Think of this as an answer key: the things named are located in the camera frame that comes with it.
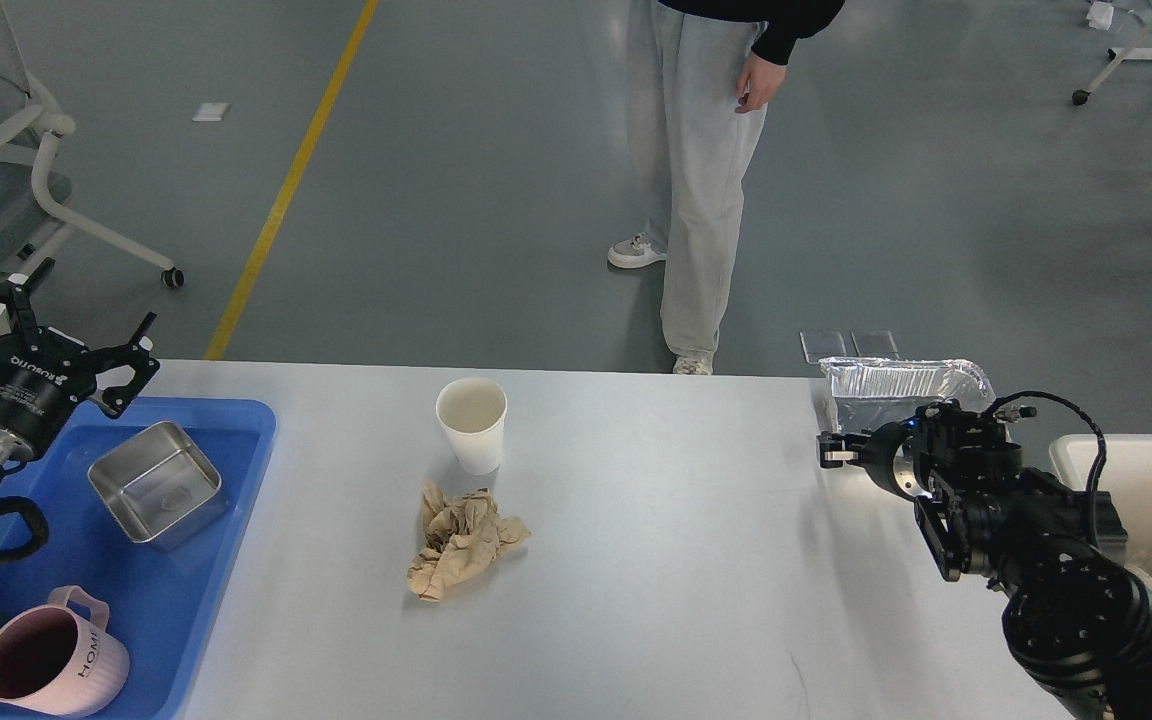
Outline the white paper cup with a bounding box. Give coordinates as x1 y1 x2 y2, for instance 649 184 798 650
435 377 508 475

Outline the crumpled brown paper napkin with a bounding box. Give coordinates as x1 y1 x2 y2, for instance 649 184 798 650
406 479 531 602

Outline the person in grey trousers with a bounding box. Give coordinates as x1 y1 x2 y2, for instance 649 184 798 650
607 1 844 376

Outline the blue plastic tray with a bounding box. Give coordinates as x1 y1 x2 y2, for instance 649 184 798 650
0 397 276 719

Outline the stainless steel rectangular container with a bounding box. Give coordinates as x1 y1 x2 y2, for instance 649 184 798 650
88 420 228 553

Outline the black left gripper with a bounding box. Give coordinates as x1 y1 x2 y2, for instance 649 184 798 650
0 258 161 463

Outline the clear plastic lid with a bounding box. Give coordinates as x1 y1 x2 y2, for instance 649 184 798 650
799 331 850 365
850 331 901 361

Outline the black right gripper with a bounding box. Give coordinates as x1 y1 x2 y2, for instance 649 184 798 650
817 420 927 498

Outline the aluminium foil tray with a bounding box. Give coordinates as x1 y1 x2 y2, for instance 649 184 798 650
819 356 996 434

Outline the pink ceramic mug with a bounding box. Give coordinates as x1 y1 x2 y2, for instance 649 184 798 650
0 585 131 717

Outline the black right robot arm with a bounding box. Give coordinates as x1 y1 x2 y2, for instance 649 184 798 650
817 389 1152 719

